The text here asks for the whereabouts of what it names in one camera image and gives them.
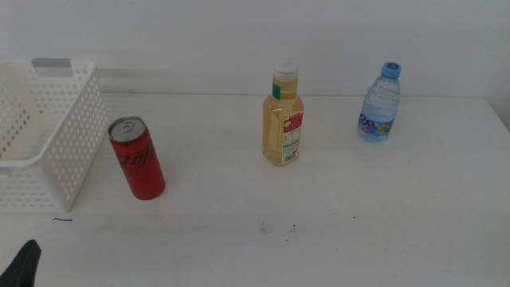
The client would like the red cola can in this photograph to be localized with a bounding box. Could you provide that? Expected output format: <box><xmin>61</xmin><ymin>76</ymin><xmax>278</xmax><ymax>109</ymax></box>
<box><xmin>107</xmin><ymin>115</ymin><xmax>167</xmax><ymax>201</ymax></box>

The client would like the yellow tea bottle white cap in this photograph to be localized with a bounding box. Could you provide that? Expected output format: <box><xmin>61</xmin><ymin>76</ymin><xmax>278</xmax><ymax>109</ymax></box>
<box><xmin>261</xmin><ymin>58</ymin><xmax>305</xmax><ymax>167</ymax></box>

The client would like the clear water bottle blue cap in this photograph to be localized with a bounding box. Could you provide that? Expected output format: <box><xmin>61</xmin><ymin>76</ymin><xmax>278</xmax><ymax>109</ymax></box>
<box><xmin>356</xmin><ymin>61</ymin><xmax>402</xmax><ymax>144</ymax></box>

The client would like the white perforated plastic basket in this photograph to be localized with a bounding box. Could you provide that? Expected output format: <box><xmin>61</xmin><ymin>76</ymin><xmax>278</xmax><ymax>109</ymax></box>
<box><xmin>0</xmin><ymin>57</ymin><xmax>108</xmax><ymax>214</ymax></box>

